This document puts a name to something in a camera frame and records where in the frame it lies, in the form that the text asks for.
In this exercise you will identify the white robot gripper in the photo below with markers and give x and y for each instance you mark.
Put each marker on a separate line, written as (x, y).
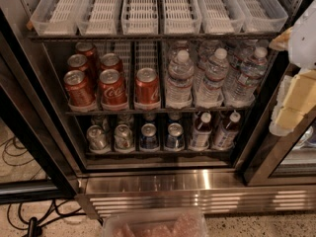
(304, 43)

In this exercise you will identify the clear top shelf tray six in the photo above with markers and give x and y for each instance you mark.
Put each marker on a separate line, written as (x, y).
(262, 16)

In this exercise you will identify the clear top shelf tray five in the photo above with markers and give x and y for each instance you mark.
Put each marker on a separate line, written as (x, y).
(221, 16)

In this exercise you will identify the clear top shelf tray four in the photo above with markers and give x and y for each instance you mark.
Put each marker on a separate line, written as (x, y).
(181, 17)

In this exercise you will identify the stainless steel fridge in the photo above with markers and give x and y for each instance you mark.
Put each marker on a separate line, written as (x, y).
(241, 179)

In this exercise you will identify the blue can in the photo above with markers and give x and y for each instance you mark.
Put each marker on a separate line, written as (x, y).
(148, 138)
(175, 137)

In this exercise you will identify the clear top shelf tray three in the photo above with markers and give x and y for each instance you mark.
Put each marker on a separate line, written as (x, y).
(139, 17)

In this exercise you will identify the silver can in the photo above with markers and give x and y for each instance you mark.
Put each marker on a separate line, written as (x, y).
(123, 138)
(98, 141)

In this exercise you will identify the clear top shelf tray two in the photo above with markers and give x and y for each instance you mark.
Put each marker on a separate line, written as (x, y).
(98, 17)

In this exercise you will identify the back red can left lane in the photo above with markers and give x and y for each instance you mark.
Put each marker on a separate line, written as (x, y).
(90, 51)

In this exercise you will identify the silver can bottom left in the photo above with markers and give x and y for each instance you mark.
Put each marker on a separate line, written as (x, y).
(98, 141)

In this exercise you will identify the front red can left lane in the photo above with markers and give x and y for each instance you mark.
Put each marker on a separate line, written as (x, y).
(79, 89)

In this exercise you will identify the middle red can left lane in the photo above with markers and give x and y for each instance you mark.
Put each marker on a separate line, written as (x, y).
(78, 62)

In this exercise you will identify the clear top shelf tray one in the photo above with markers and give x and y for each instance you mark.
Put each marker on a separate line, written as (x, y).
(56, 17)

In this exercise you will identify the open glass fridge door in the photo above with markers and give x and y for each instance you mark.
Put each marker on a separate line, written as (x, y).
(23, 118)

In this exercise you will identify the front water bottle right lane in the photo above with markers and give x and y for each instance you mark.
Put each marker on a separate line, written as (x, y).
(249, 75)

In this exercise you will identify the water bottle lane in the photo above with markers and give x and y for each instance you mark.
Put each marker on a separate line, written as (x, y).
(249, 75)
(209, 89)
(179, 80)

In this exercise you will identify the front water bottle middle lane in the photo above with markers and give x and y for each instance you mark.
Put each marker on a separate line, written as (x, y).
(209, 89)

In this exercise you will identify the brown tea bottle right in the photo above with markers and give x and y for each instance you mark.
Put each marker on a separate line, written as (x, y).
(226, 132)

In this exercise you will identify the brown tea bottle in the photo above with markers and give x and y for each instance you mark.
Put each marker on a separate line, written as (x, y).
(226, 132)
(201, 131)

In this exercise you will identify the brown tea bottle left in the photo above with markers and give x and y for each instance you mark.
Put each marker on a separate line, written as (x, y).
(201, 131)

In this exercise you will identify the front water bottle left lane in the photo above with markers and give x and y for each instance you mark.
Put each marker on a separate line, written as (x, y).
(179, 80)

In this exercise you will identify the clear plastic bin with food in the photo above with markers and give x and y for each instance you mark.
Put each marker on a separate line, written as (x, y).
(158, 222)

